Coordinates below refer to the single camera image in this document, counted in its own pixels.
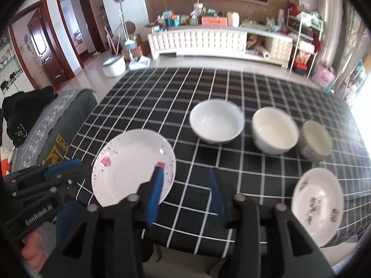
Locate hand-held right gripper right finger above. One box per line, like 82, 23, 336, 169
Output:
208, 168, 334, 278

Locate black clothing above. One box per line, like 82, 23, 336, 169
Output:
1, 85, 58, 147

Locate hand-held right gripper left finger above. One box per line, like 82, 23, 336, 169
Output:
43, 164, 167, 278

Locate white television cabinet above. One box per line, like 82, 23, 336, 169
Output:
147, 25, 294, 68

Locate plain white plate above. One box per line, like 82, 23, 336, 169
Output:
189, 99, 245, 145

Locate brown wooden door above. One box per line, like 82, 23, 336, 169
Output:
27, 9, 65, 81

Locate white dustpan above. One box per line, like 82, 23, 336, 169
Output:
128, 56, 151, 70

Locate person's left hand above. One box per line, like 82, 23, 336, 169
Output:
20, 232, 48, 270

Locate white round appliance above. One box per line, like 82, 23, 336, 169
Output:
102, 54, 127, 78

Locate black white checked tablecloth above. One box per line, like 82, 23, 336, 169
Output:
67, 67, 366, 255

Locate white plate with green flowers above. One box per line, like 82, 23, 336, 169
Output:
291, 167, 344, 248

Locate patterned bowl with dark rim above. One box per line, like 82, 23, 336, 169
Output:
298, 120, 333, 163

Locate grey sofa cover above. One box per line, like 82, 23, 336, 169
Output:
12, 88, 97, 177

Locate cream white bowl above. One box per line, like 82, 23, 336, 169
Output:
251, 107, 300, 155

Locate white shelf rack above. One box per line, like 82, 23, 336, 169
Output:
288, 11, 324, 77

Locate orange box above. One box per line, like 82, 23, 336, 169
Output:
201, 16, 228, 26

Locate pink bag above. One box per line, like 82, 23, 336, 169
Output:
311, 62, 337, 89

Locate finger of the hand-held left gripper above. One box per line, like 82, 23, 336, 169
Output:
6, 159, 82, 189
12, 178, 90, 238

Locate broom with long pole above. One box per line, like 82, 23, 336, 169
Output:
117, 0, 137, 61

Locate white plate with pink flowers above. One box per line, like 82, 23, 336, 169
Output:
91, 129, 177, 208

